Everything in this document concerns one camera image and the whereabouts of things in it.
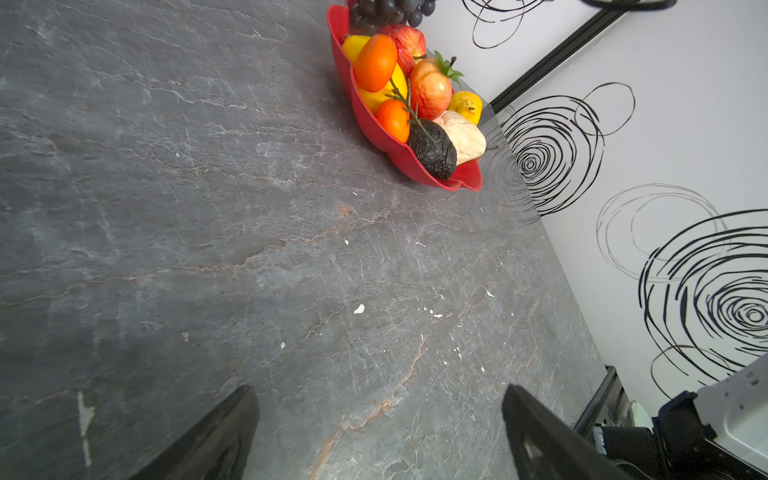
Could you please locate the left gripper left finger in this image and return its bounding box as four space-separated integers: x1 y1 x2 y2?
133 385 259 479

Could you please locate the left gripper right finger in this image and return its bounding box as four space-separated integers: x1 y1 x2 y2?
501 384 629 480

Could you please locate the red flower fruit bowl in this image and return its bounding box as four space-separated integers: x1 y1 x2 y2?
326 1 483 191

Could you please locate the cream starfruit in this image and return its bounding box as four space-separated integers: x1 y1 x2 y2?
434 110 487 165

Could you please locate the dark avocado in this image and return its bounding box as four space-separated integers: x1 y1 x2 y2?
407 119 458 180

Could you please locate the small orange tangerine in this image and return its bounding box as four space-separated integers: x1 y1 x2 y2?
375 99 411 143
354 34 398 92

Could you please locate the yellow lemon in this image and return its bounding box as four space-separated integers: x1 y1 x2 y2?
342 35 408 114

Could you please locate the dark grape bunch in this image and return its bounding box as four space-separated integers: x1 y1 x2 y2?
349 0 436 35

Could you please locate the small yellow fruit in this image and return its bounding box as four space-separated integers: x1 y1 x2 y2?
448 91 483 126

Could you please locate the dark mangosteen with green leaves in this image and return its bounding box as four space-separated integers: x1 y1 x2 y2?
434 51 464 84

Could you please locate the red apple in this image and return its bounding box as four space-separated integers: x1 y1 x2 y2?
380 24 427 77

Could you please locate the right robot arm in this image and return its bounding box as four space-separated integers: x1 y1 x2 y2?
593 355 767 479

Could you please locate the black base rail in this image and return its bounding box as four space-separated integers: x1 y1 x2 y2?
573 366 631 440

